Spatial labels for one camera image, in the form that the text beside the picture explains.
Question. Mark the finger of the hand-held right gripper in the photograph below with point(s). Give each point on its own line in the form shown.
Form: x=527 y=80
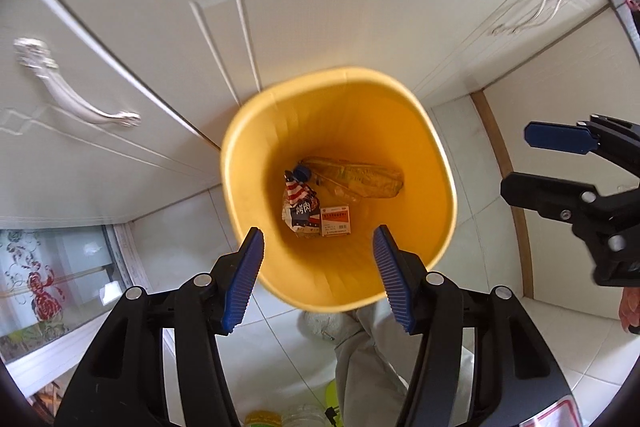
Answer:
x=545 y=194
x=557 y=137

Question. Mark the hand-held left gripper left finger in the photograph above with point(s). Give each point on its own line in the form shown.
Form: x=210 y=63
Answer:
x=245 y=277

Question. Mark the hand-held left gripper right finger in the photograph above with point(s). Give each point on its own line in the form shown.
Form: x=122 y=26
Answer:
x=392 y=277

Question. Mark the orange white medicine box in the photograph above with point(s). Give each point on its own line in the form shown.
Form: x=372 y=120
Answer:
x=335 y=219

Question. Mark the striped snack bag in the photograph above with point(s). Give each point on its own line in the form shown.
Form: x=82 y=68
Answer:
x=300 y=207

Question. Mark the clear plastic bottle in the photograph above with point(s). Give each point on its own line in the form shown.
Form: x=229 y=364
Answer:
x=327 y=184

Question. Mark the yellow plastic bin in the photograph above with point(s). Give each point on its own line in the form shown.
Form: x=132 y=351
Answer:
x=350 y=122

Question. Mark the person's right hand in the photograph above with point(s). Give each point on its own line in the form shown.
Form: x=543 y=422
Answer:
x=629 y=312

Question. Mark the wooden floor trim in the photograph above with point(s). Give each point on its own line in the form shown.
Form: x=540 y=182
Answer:
x=502 y=187

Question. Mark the grey trouser leg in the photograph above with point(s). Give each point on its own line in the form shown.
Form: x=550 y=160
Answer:
x=370 y=357

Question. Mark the grey white shoe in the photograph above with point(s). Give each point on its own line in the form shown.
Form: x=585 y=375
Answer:
x=320 y=324

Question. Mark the yellow-green plastic item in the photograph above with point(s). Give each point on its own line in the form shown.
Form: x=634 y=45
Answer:
x=262 y=419

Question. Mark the flower-print glass door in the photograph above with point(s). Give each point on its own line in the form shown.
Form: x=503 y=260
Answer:
x=50 y=277

